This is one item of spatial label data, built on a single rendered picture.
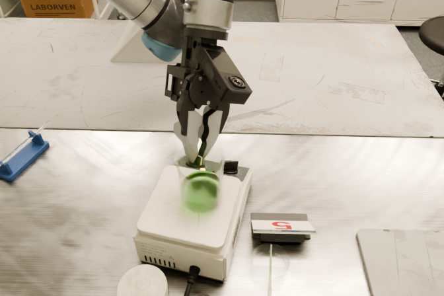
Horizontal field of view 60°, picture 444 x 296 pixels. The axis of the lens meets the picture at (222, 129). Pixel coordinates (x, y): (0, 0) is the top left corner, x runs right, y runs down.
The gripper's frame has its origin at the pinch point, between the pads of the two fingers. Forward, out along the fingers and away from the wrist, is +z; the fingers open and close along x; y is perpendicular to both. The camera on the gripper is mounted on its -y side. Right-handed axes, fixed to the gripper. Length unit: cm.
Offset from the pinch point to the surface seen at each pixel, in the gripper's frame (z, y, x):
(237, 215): 4.9, -12.0, 0.5
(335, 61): -17, 13, -47
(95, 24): -19, 65, -3
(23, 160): 6.8, 23.6, 22.0
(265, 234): 8.3, -13.3, -4.4
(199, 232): 5.6, -13.0, 7.4
